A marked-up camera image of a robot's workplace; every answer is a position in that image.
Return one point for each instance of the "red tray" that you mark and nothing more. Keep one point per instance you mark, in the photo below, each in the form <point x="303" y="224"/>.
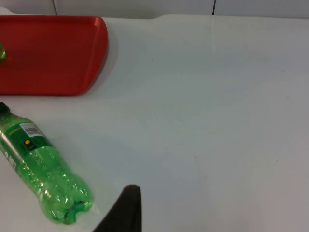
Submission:
<point x="53" y="55"/>

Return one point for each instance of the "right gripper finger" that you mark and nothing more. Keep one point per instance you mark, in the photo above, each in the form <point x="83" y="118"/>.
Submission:
<point x="128" y="212"/>

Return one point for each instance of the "green plastic bottle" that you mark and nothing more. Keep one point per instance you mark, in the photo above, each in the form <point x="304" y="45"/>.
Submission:
<point x="2" y="53"/>
<point x="41" y="164"/>

